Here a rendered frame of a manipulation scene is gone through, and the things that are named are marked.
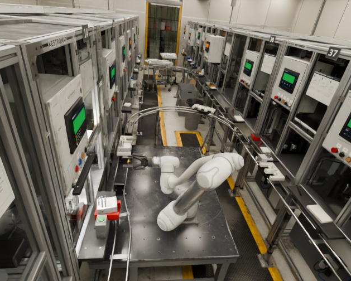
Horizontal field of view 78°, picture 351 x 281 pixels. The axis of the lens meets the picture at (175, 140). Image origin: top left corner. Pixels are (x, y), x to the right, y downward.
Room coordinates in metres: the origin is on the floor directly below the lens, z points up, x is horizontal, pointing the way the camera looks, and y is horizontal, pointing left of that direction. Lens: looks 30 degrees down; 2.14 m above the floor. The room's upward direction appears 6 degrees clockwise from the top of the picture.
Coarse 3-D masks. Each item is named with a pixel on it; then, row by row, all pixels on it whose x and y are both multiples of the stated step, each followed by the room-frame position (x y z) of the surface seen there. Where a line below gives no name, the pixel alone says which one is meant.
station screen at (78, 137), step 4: (80, 108) 0.99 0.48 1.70; (84, 108) 1.05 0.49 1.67; (76, 112) 0.93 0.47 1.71; (76, 116) 0.92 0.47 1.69; (72, 120) 0.85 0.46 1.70; (84, 120) 1.03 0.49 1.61; (84, 124) 1.02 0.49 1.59; (80, 128) 0.95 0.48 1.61; (84, 128) 1.01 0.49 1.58; (76, 132) 0.89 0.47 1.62; (80, 132) 0.94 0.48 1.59; (84, 132) 1.00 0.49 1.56; (76, 136) 0.88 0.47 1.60; (80, 136) 0.93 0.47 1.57; (76, 140) 0.87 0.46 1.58; (80, 140) 0.93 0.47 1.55; (76, 144) 0.86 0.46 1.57
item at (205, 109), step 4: (196, 104) 3.51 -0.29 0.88; (192, 108) 3.40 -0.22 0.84; (200, 108) 3.36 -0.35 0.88; (204, 108) 3.41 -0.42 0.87; (208, 108) 3.39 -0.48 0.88; (212, 108) 3.41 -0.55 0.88; (196, 112) 3.38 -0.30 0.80; (200, 112) 3.35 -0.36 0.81; (204, 112) 3.33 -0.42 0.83; (208, 112) 3.34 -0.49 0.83; (212, 112) 3.27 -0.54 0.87
